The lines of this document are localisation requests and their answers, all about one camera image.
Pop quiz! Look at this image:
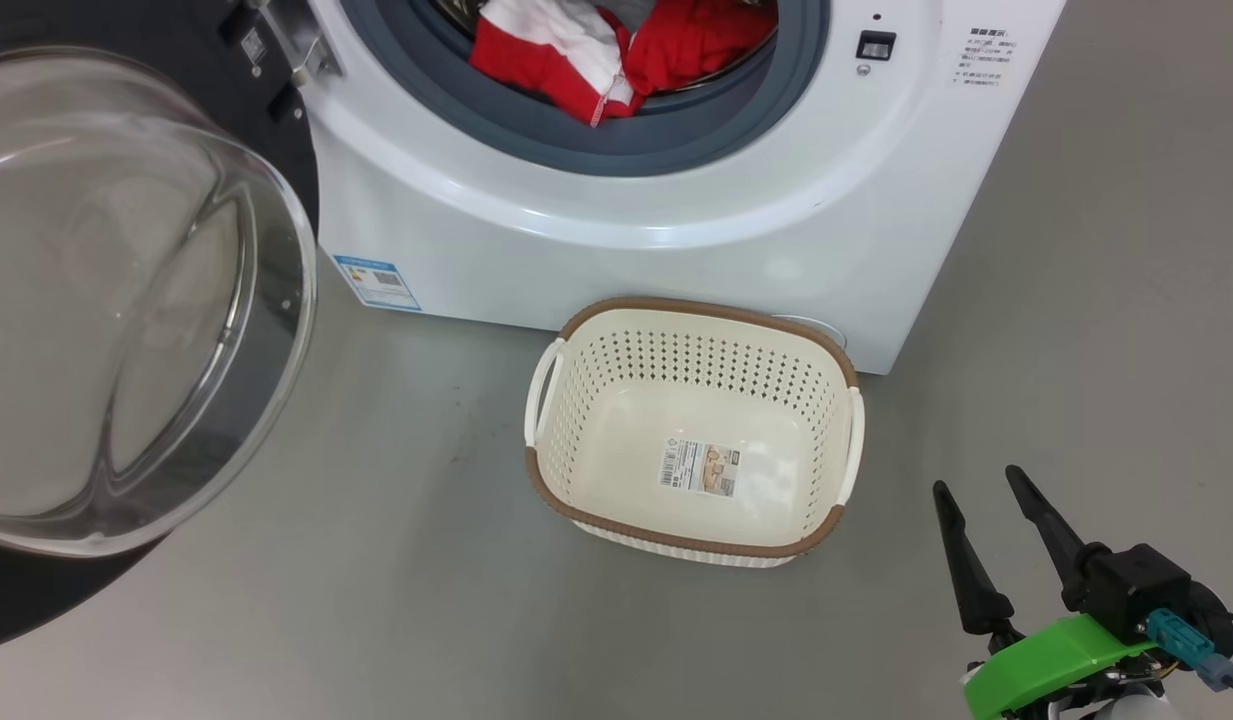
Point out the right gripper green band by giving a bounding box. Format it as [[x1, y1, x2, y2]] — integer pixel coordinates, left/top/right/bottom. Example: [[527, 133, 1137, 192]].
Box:
[[932, 465, 1189, 720]]

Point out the metal door hinge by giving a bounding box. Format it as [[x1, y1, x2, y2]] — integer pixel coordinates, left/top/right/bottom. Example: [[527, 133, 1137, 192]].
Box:
[[238, 0, 342, 91]]

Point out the grey rubber door gasket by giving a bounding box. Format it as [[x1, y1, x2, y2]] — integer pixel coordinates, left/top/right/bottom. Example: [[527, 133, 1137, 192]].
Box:
[[338, 0, 832, 178]]

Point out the cream laundry basket brown rim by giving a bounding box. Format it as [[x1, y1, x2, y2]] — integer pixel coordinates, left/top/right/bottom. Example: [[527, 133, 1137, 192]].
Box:
[[524, 296, 866, 569]]

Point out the right arm cable teal connector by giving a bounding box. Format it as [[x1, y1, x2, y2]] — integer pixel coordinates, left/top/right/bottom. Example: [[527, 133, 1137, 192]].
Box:
[[1146, 608, 1233, 701]]

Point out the round drain filter cap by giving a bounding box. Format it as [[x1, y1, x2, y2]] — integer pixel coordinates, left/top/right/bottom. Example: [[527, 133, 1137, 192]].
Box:
[[771, 314, 849, 351]]

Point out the red and white garment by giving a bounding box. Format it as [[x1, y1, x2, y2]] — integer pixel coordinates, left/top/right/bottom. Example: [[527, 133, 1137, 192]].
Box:
[[468, 0, 779, 128]]

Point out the white product label sticker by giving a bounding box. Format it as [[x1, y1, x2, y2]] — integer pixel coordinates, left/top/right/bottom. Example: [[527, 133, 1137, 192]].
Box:
[[659, 438, 739, 498]]

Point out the blue energy label sticker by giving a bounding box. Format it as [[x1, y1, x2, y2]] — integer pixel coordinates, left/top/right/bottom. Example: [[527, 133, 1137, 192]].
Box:
[[333, 254, 423, 313]]

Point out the glass washing machine door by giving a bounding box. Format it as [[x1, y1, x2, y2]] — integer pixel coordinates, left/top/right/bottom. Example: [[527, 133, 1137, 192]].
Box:
[[0, 0, 322, 651]]

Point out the white front-load washing machine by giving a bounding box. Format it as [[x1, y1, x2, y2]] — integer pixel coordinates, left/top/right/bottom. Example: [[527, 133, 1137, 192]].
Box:
[[294, 0, 1067, 376]]

